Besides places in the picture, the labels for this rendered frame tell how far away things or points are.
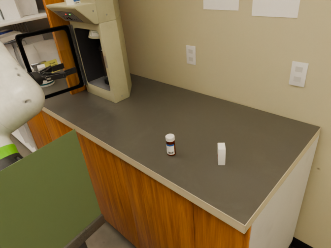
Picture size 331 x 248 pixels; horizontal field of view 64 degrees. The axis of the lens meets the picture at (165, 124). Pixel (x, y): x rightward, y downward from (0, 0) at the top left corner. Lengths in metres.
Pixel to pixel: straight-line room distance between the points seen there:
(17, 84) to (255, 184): 0.84
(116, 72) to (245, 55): 0.73
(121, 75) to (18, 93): 0.90
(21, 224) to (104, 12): 1.11
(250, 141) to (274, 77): 0.38
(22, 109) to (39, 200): 0.26
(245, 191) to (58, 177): 0.62
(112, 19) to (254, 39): 0.76
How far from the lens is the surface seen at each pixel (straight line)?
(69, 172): 0.81
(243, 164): 1.11
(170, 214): 1.25
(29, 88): 0.86
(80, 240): 0.96
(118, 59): 1.62
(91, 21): 1.51
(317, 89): 1.39
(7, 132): 0.90
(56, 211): 0.85
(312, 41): 1.34
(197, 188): 1.00
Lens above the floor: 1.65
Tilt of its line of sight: 31 degrees down
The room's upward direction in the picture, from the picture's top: 6 degrees counter-clockwise
